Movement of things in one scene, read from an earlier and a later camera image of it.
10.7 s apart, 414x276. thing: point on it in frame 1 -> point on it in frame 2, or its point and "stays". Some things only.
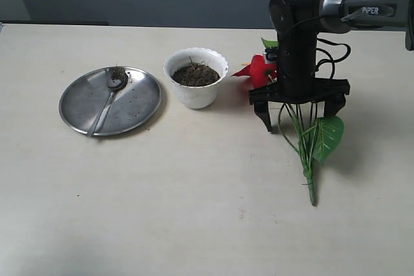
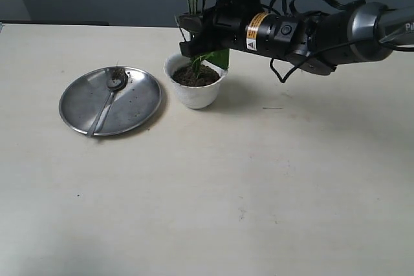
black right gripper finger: [333, 106] -> [191, 22]
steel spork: [116, 79] stays
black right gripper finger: [261, 110] -> [193, 48]
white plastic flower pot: [196, 72] stays
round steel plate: [130, 106] stays
